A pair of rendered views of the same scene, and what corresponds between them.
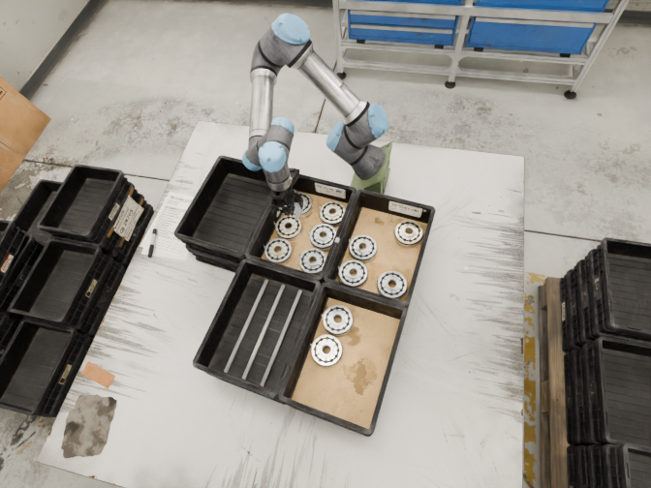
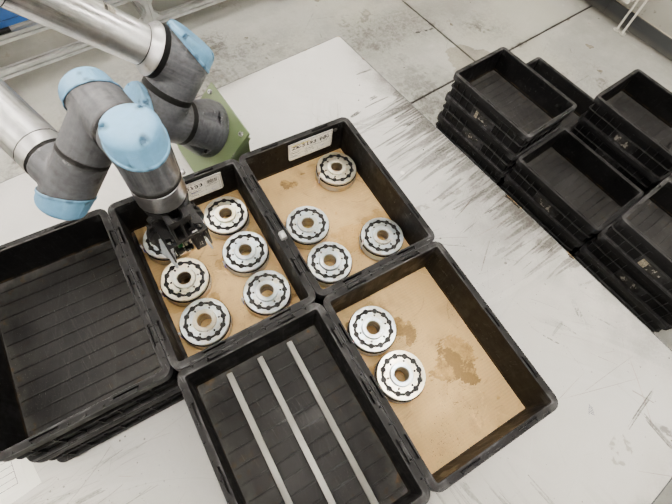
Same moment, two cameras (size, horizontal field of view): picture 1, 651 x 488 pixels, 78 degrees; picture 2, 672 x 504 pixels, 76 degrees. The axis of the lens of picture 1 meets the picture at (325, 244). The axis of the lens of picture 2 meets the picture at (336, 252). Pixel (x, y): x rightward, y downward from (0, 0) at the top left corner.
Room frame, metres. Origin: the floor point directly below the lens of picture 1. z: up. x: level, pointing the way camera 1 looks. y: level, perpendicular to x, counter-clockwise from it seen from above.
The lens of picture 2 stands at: (0.41, 0.31, 1.74)
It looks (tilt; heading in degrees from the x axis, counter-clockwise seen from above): 63 degrees down; 291
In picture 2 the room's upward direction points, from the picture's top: 10 degrees clockwise
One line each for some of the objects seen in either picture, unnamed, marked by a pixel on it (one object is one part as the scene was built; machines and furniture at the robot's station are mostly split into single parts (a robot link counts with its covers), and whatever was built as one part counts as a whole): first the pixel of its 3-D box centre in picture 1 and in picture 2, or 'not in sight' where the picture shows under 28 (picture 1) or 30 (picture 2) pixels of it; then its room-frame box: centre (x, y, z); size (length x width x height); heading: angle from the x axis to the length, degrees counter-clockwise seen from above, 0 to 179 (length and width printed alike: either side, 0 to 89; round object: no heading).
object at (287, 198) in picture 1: (283, 196); (175, 219); (0.78, 0.11, 1.11); 0.09 x 0.08 x 0.12; 157
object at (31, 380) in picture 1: (45, 369); not in sight; (0.63, 1.48, 0.26); 0.40 x 0.30 x 0.23; 158
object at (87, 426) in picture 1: (87, 426); not in sight; (0.25, 0.95, 0.71); 0.22 x 0.19 x 0.01; 158
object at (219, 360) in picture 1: (263, 327); (299, 435); (0.44, 0.26, 0.87); 0.40 x 0.30 x 0.11; 151
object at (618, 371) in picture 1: (619, 399); (556, 200); (0.03, -1.08, 0.31); 0.40 x 0.30 x 0.34; 158
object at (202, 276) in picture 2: (288, 226); (184, 279); (0.82, 0.13, 0.86); 0.10 x 0.10 x 0.01
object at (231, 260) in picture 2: (323, 235); (245, 251); (0.75, 0.00, 0.86); 0.10 x 0.10 x 0.01
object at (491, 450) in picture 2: (345, 352); (435, 351); (0.29, 0.00, 0.92); 0.40 x 0.30 x 0.02; 151
